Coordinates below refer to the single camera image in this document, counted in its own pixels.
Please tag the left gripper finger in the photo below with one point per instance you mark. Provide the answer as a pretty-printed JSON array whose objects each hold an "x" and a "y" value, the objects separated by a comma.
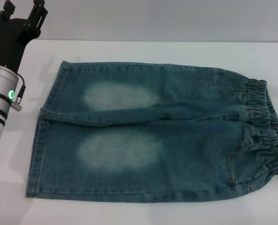
[
  {"x": 5, "y": 14},
  {"x": 38, "y": 14}
]

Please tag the blue denim shorts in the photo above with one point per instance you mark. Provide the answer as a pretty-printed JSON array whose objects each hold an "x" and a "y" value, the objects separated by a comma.
[{"x": 129, "y": 164}]

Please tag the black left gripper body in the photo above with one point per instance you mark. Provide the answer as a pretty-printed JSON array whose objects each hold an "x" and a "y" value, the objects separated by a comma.
[{"x": 10, "y": 37}]

